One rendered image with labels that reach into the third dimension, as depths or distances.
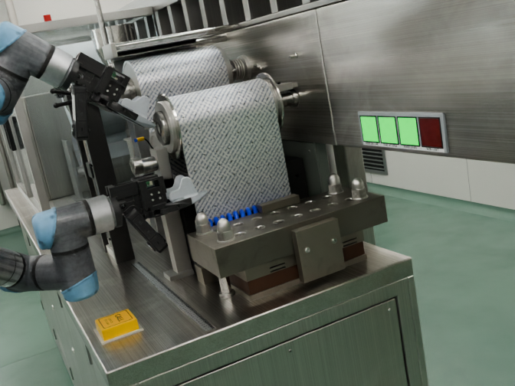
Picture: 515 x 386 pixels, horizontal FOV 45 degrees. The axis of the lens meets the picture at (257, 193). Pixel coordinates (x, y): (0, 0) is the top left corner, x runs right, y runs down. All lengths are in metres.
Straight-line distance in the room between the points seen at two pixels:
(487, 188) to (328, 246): 3.31
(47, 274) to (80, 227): 0.12
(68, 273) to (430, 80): 0.78
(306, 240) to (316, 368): 0.26
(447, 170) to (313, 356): 3.60
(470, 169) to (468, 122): 3.54
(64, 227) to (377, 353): 0.69
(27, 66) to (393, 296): 0.88
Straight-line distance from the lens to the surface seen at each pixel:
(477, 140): 1.07
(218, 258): 1.19
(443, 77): 1.10
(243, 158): 1.40
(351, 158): 1.70
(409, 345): 1.42
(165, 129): 1.36
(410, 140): 1.18
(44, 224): 1.27
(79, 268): 1.30
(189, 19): 2.11
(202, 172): 1.37
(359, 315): 1.32
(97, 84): 1.36
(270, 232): 1.23
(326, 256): 1.28
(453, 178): 4.75
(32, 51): 1.33
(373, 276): 1.31
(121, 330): 1.24
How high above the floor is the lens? 1.38
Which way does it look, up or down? 13 degrees down
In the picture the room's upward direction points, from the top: 11 degrees counter-clockwise
